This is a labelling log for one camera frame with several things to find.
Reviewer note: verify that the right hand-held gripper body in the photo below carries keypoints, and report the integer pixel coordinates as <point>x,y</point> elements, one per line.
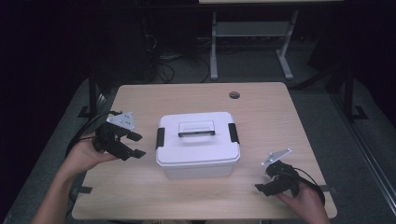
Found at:
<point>285,179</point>

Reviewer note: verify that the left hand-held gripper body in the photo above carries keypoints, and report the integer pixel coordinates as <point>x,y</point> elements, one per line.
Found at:
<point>110,141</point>

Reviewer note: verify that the white plastic storage box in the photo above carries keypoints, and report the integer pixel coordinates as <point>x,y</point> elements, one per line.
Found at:
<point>199,151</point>

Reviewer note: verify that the person's left hand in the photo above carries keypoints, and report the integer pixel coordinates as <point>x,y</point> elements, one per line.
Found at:
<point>82,158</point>

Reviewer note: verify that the person's right hand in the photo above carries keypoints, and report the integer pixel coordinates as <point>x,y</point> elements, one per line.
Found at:
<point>306,205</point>

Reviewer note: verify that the black metal stand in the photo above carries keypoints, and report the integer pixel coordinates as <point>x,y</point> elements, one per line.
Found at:
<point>349,93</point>
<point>92,93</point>

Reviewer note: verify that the grey metal floor rail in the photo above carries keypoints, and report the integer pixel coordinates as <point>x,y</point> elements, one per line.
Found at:
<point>59,146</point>
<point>367,149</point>

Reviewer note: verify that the white metal frame table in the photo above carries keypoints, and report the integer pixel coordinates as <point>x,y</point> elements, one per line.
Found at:
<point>250,29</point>

